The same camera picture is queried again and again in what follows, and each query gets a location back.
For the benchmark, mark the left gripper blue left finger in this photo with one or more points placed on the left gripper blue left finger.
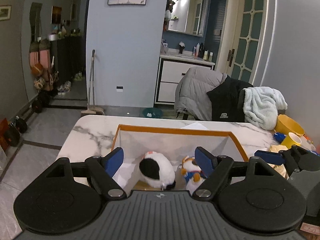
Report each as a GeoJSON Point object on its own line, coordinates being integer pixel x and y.
{"type": "Point", "coordinates": [113, 161]}

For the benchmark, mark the black jacket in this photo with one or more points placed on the black jacket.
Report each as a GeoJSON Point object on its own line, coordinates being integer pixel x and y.
{"type": "Point", "coordinates": [228, 100]}

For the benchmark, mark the grey puffer jacket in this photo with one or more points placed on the grey puffer jacket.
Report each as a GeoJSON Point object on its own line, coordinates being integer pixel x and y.
{"type": "Point", "coordinates": [191, 92]}

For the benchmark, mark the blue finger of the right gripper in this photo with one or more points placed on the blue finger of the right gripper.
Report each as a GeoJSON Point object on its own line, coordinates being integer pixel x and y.
{"type": "Point", "coordinates": [270, 157]}

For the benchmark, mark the yellow mug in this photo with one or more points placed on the yellow mug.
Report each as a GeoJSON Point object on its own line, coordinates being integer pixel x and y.
{"type": "Point", "coordinates": [290, 140]}

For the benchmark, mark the sailor dog plush toy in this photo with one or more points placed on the sailor dog plush toy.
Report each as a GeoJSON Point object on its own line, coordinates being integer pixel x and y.
{"type": "Point", "coordinates": [192, 174]}

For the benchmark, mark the white panda plush toy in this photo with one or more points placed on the white panda plush toy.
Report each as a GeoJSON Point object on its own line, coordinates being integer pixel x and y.
{"type": "Point", "coordinates": [157, 171]}

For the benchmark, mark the yellow bowl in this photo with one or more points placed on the yellow bowl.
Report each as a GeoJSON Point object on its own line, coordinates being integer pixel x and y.
{"type": "Point", "coordinates": [285, 124]}

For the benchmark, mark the white paper sheet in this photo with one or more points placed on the white paper sheet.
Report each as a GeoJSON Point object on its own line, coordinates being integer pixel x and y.
{"type": "Point", "coordinates": [196, 126]}

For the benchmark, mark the green basin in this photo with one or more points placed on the green basin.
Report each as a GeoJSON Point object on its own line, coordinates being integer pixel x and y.
{"type": "Point", "coordinates": [152, 113]}

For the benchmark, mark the light blue fleece blanket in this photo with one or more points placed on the light blue fleece blanket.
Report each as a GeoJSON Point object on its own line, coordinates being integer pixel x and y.
{"type": "Point", "coordinates": [262, 105]}

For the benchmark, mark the black dumbbell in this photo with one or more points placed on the black dumbbell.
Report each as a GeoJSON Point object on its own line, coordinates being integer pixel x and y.
{"type": "Point", "coordinates": [17, 127]}

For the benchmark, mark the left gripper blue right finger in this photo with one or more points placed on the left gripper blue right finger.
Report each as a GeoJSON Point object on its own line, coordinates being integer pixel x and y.
{"type": "Point", "coordinates": [206, 161]}

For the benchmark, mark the glass panel door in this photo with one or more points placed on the glass panel door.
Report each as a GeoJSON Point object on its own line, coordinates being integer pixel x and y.
{"type": "Point", "coordinates": [249, 27]}

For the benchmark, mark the white vanity cabinet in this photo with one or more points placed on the white vanity cabinet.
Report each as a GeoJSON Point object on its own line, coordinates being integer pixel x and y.
{"type": "Point", "coordinates": [171, 69]}

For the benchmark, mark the broom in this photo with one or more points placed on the broom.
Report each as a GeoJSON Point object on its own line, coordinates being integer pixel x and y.
{"type": "Point", "coordinates": [92, 109]}

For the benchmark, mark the wall mirror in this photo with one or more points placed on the wall mirror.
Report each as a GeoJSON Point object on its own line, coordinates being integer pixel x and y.
{"type": "Point", "coordinates": [188, 16]}

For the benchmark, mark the orange storage box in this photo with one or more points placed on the orange storage box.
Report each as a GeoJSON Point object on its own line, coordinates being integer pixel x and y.
{"type": "Point", "coordinates": [174, 143]}

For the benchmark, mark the dark hallway cabinet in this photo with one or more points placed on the dark hallway cabinet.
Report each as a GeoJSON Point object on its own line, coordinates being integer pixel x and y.
{"type": "Point", "coordinates": [67, 53]}

